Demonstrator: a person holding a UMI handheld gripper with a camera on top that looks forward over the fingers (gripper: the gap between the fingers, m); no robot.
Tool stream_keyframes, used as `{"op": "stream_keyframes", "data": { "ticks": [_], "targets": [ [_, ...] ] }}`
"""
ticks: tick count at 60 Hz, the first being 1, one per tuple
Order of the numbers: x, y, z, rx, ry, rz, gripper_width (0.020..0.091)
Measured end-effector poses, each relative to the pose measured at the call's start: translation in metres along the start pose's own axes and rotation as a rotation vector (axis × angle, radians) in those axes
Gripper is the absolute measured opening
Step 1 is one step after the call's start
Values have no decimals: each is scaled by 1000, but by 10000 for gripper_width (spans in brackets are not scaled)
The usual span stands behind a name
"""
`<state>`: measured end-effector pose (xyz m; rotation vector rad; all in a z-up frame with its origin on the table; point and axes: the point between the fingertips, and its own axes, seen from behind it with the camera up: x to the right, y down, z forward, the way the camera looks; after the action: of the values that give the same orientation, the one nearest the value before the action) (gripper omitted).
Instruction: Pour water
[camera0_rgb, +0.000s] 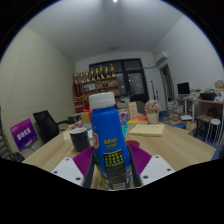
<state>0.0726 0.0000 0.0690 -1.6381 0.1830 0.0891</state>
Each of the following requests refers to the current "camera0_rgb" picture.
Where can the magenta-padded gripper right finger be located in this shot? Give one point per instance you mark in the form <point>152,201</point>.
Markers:
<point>143,160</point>

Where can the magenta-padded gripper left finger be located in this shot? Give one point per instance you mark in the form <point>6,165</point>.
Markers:
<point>81,161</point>

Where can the blue drink bottle white cap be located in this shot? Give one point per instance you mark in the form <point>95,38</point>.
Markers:
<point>110,140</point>

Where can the black mug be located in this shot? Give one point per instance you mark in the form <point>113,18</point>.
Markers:
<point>79,140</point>

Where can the cream paper pad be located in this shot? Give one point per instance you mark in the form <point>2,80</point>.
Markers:
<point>67,135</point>

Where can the teal book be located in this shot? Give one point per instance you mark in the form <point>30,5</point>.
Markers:
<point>124,130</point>

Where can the orange book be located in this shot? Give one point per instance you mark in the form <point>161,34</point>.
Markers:
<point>137,119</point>

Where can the yellow gift box red ribbon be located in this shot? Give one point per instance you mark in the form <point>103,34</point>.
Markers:
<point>85,117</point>

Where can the black office chair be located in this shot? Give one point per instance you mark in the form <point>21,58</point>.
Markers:
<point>46,125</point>

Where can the small standing card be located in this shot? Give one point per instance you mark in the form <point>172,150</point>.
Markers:
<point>132,109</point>

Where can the pink flowers in white pot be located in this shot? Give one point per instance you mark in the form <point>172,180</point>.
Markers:
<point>152,108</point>

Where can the grey armchair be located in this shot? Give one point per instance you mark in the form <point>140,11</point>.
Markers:
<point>141,107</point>

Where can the pile of books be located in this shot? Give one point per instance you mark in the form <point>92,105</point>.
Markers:
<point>176,115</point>

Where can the brown paper bag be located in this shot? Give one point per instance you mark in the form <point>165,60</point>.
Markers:
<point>190,126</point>

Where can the purple sign board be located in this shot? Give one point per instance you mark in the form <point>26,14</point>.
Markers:
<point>23,134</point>

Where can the black tripod stand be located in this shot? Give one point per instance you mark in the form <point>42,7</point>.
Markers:
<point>154,91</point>

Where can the wooden-topped dark stool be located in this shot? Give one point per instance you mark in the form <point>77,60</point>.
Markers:
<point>204,120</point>

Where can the wooden shelf unit with trophies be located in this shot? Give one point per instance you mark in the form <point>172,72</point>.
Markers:
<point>96,88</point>

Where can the black framed glass door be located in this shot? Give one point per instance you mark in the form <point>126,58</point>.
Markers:
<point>135,83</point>

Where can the white round stool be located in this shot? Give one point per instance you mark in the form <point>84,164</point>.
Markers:
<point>214,128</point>

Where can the black computer monitor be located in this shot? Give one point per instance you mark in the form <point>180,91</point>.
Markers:
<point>183,88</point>

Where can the cluttered wooden side desk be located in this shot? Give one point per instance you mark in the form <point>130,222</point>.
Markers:
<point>206,101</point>

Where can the white wall air conditioner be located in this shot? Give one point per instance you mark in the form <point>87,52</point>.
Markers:
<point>161,57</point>

